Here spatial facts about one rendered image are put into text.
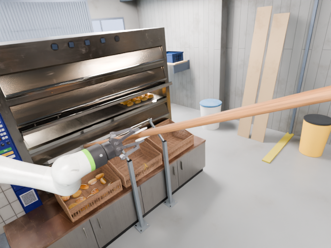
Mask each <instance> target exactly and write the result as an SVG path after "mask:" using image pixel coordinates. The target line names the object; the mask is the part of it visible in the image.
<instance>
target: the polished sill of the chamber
mask: <svg viewBox="0 0 331 248"><path fill-rule="evenodd" d="M165 100H166V97H161V98H159V99H156V100H154V101H151V102H148V103H146V104H143V105H141V106H138V107H135V108H133V109H130V110H128V111H126V112H123V113H120V114H118V115H115V116H112V117H110V118H107V119H105V120H102V121H99V122H97V123H94V124H91V125H89V126H86V127H84V128H81V129H78V130H76V131H73V132H71V133H68V134H65V135H63V136H60V137H57V138H55V139H52V140H50V141H47V142H44V143H42V144H39V145H37V146H34V147H31V148H29V149H27V150H28V152H29V154H30V155H31V154H33V153H36V152H38V151H41V150H43V149H46V148H48V147H51V146H53V145H55V144H58V143H60V142H63V141H65V140H68V139H70V138H73V137H75V136H78V135H80V134H83V133H85V132H88V131H90V130H93V129H95V128H98V127H100V126H103V125H105V124H108V123H110V122H113V121H115V120H118V119H120V118H123V117H125V116H128V115H130V114H133V113H135V112H138V111H140V110H143V109H145V108H148V107H150V106H153V105H155V104H158V103H160V102H163V101H165Z"/></svg>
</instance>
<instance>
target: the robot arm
mask: <svg viewBox="0 0 331 248"><path fill-rule="evenodd" d="M145 129H147V127H145V128H142V129H139V128H137V129H135V130H132V128H131V127H130V128H127V129H124V130H120V131H117V132H114V131H113V132H110V139H109V140H108V141H106V142H104V143H102V144H94V145H92V146H90V147H88V148H85V149H83V150H81V151H79V152H76V153H73V154H69V155H64V156H62V157H60V158H58V159H57V160H55V162H54V163H53V165H52V167H48V166H42V165H36V164H31V163H27V162H23V161H19V160H15V159H11V158H8V157H5V156H2V155H0V183H2V184H11V185H18V186H26V187H31V188H36V189H40V190H44V191H47V192H51V193H55V194H58V195H61V196H70V195H73V194H75V193H76V192H77V191H78V190H79V188H80V186H81V182H82V181H81V178H82V177H84V176H85V175H87V174H88V173H90V172H92V171H94V170H96V169H98V168H100V167H102V166H103V165H105V164H107V161H108V160H110V159H112V158H114V157H116V156H118V157H119V158H120V160H125V159H126V157H127V156H128V155H130V154H131V153H133V152H134V151H136V150H137V149H139V144H140V143H142V142H144V139H145V138H147V137H148V136H146V137H141V138H139V139H137V140H136V142H134V143H131V144H128V145H124V146H123V144H122V141H124V140H125V139H126V138H128V137H129V136H131V135H132V134H133V135H134V134H137V133H139V132H141V131H143V130H145ZM127 131H129V133H127V134H126V135H124V136H123V137H121V138H120V139H116V138H114V137H115V136H116V135H117V134H120V133H124V132H127ZM132 146H135V147H134V148H132V149H130V150H129V151H127V152H126V153H124V154H122V155H121V153H122V151H123V149H126V148H128V147H132Z"/></svg>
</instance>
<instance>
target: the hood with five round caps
mask: <svg viewBox="0 0 331 248"><path fill-rule="evenodd" d="M156 46H162V38H161V28H155V29H146V30H137V31H125V32H116V33H107V34H98V35H89V36H80V37H72V38H63V39H54V40H45V41H36V42H27V43H18V44H9V45H1V46H0V75H1V74H7V73H12V72H17V71H23V70H28V69H34V68H39V67H45V66H50V65H56V64H61V63H66V62H74V61H79V60H85V59H90V58H96V57H101V56H107V55H112V54H117V53H123V52H128V51H134V50H140V49H145V48H151V47H156Z"/></svg>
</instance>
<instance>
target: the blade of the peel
mask: <svg viewBox="0 0 331 248"><path fill-rule="evenodd" d="M109 137H110V134H108V135H106V136H104V137H101V138H99V139H97V140H95V141H92V142H90V143H94V142H98V141H102V140H104V139H106V138H109ZM90 143H88V144H90ZM80 150H81V148H80V147H79V148H76V149H74V150H72V151H69V152H67V153H65V154H63V155H60V156H58V157H56V158H53V159H51V160H49V161H47V162H45V163H44V164H51V163H53V162H55V160H57V159H58V158H60V157H62V156H64V155H69V154H73V153H75V152H77V151H80Z"/></svg>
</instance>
